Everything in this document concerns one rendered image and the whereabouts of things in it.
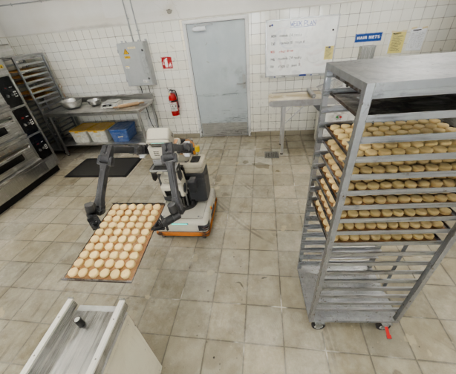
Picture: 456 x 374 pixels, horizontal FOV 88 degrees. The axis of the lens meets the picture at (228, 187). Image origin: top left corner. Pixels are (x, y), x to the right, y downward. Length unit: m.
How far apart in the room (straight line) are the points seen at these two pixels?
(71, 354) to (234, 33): 4.50
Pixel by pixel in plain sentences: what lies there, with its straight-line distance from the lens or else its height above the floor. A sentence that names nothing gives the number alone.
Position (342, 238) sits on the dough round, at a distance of 1.52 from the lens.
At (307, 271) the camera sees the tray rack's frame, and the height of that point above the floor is 0.15.
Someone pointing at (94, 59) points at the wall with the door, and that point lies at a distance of 5.64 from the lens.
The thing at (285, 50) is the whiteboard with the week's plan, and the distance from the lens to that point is 4.70.
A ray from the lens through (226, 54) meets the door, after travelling 4.77.
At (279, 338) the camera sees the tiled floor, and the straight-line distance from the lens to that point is 2.20.
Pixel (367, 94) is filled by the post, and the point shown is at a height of 1.78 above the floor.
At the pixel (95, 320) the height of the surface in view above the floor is 0.84.
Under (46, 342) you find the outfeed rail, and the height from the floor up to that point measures 0.90.
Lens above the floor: 2.04
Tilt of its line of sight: 35 degrees down
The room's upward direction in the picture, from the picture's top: 6 degrees counter-clockwise
